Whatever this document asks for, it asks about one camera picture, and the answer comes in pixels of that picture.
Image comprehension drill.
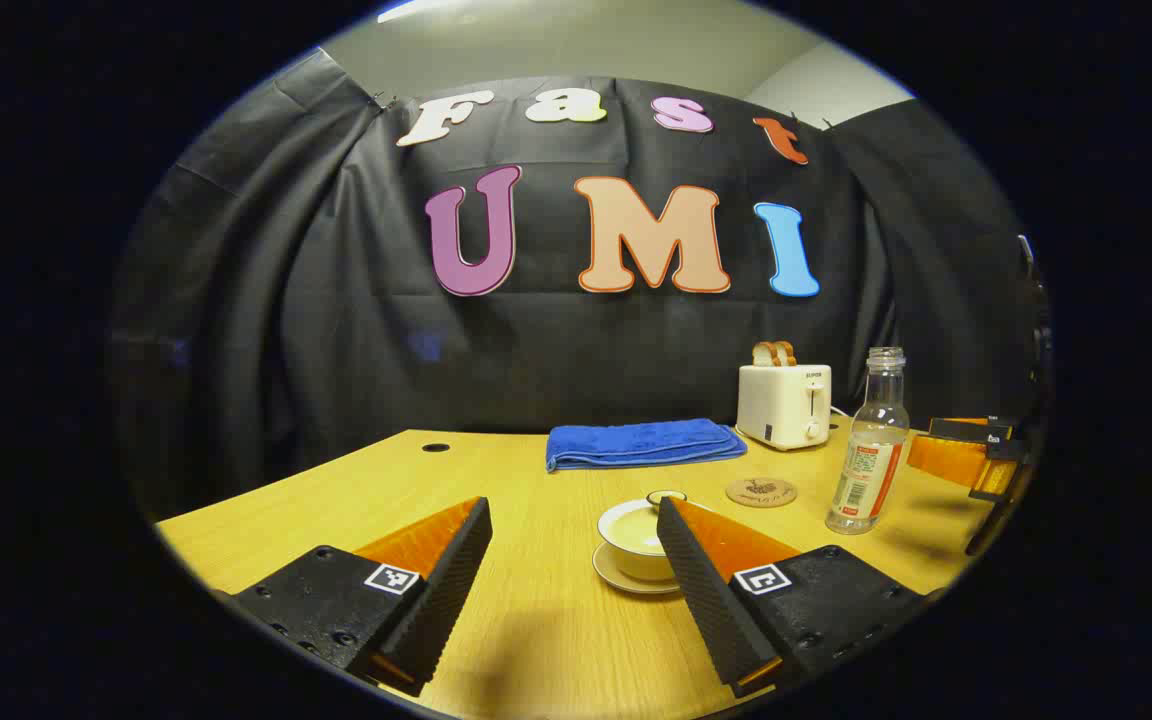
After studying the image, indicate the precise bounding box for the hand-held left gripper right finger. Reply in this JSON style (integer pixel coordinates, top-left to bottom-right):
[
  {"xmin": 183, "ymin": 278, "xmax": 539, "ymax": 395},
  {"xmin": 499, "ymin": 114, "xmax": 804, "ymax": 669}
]
[{"xmin": 656, "ymin": 497, "xmax": 927, "ymax": 699}]

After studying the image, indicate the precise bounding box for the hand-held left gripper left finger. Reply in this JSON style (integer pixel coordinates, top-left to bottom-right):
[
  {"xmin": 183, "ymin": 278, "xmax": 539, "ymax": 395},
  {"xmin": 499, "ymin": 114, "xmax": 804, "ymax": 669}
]
[{"xmin": 231, "ymin": 497, "xmax": 494, "ymax": 698}]

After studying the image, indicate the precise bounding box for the white teacup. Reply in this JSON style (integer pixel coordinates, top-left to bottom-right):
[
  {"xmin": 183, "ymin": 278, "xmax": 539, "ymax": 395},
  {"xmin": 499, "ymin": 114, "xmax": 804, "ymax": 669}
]
[{"xmin": 597, "ymin": 500, "xmax": 682, "ymax": 584}]

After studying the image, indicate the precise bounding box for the clear water bottle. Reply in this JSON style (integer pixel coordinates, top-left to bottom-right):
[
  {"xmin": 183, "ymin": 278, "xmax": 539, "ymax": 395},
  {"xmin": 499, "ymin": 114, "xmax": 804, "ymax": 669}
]
[{"xmin": 825, "ymin": 346, "xmax": 911, "ymax": 535}]

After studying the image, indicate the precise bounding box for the white teacup lid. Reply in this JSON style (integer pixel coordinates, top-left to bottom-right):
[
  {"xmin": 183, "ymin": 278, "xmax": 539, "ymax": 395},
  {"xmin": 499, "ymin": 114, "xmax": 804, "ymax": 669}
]
[{"xmin": 604, "ymin": 489, "xmax": 689, "ymax": 557}]

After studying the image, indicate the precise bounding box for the round wooden coaster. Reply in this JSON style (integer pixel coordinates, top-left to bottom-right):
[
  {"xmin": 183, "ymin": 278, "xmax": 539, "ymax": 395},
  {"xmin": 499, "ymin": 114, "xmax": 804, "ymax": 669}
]
[{"xmin": 725, "ymin": 477, "xmax": 798, "ymax": 509}]

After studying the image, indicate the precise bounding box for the white saucer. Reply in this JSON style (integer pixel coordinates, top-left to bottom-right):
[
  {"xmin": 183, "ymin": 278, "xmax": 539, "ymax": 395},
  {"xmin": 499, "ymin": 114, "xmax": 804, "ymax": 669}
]
[{"xmin": 592, "ymin": 542, "xmax": 682, "ymax": 597}]

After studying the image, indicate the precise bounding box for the folded blue towel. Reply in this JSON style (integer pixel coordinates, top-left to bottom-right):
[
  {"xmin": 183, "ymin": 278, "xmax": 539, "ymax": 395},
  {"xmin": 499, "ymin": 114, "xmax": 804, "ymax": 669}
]
[{"xmin": 546, "ymin": 418, "xmax": 748, "ymax": 473}]

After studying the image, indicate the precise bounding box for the cream toaster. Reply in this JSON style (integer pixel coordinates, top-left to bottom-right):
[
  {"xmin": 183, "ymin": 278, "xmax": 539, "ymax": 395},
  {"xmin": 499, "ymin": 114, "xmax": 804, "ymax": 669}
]
[{"xmin": 736, "ymin": 363, "xmax": 833, "ymax": 452}]

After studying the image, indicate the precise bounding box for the black backdrop cloth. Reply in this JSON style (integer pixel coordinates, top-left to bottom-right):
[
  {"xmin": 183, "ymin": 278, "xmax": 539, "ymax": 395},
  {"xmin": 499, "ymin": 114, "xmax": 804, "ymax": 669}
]
[{"xmin": 106, "ymin": 45, "xmax": 1052, "ymax": 521}]

